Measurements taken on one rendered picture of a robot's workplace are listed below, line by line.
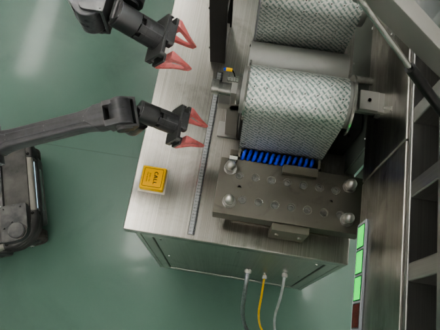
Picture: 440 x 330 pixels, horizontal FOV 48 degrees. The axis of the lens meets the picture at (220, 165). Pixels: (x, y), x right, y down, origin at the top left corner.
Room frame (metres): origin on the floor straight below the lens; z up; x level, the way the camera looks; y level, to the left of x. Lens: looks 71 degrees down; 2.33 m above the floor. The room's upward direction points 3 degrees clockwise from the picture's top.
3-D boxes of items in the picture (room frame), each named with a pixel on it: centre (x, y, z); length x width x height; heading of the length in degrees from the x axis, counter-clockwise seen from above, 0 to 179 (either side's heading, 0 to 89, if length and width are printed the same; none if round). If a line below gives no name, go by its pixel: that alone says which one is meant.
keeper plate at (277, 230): (0.28, -0.20, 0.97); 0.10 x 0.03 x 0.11; 83
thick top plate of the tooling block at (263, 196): (0.37, -0.19, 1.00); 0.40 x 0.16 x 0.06; 83
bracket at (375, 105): (0.54, -0.35, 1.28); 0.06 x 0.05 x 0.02; 83
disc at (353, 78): (0.54, -0.30, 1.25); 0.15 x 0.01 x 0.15; 173
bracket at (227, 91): (0.61, -0.02, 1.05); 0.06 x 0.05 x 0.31; 83
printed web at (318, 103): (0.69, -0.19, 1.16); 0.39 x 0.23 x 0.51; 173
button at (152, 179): (0.44, 0.20, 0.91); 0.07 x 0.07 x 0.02; 83
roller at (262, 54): (0.68, -0.19, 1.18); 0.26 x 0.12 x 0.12; 83
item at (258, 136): (0.50, -0.17, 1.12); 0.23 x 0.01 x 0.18; 83
